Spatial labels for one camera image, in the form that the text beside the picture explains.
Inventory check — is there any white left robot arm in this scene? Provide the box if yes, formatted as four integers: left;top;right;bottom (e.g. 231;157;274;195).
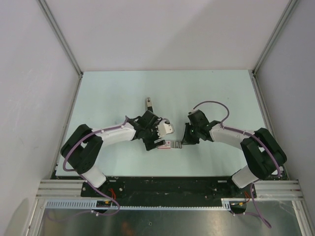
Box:
60;110;165;197

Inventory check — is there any grey slotted cable duct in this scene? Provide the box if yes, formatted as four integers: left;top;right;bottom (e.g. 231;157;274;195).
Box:
46;199;231;211

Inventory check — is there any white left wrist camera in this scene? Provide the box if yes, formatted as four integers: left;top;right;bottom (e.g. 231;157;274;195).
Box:
157;120;175;138

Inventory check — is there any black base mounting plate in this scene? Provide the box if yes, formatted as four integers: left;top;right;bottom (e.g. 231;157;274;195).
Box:
81;176;256;207

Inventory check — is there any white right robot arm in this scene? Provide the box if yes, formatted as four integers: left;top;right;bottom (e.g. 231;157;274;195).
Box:
181;110;287;197

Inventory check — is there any aluminium frame rail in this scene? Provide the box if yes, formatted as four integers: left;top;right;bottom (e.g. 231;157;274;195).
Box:
36;179;84;199

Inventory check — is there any red white staple box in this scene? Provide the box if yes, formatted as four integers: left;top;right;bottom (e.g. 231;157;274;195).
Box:
158;141;182;149

